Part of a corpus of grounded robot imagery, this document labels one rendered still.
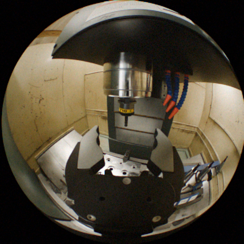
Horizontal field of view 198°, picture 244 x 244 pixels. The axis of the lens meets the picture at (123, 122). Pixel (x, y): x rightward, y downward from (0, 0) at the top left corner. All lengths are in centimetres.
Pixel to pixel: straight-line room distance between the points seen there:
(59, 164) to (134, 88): 109
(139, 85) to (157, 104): 52
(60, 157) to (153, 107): 120
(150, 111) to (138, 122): 15
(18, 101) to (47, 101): 50
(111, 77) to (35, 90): 99
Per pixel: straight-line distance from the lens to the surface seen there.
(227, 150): 100
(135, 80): 20
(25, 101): 108
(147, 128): 79
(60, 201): 104
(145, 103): 70
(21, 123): 109
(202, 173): 41
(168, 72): 27
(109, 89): 21
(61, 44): 18
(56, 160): 115
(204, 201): 110
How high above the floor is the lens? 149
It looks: 26 degrees down
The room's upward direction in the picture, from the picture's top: 2 degrees clockwise
